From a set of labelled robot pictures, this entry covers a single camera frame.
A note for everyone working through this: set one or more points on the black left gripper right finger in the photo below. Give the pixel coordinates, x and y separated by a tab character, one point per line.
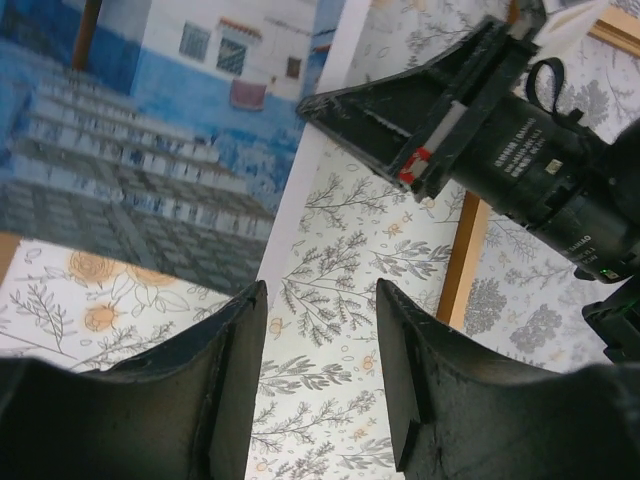
458	410

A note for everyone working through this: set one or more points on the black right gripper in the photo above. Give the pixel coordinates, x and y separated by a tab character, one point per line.
471	115

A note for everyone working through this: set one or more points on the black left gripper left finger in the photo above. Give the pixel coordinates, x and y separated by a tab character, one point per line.
180	410

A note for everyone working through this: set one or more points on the building photo print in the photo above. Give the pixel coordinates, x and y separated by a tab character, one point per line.
162	133

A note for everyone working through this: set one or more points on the wooden picture frame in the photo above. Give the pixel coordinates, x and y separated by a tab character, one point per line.
615	27

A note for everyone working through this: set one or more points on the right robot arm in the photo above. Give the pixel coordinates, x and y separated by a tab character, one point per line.
611	258

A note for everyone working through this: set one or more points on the floral patterned table mat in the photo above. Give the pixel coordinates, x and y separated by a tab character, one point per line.
321	410

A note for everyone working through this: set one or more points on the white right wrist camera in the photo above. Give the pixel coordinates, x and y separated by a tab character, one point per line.
555	27

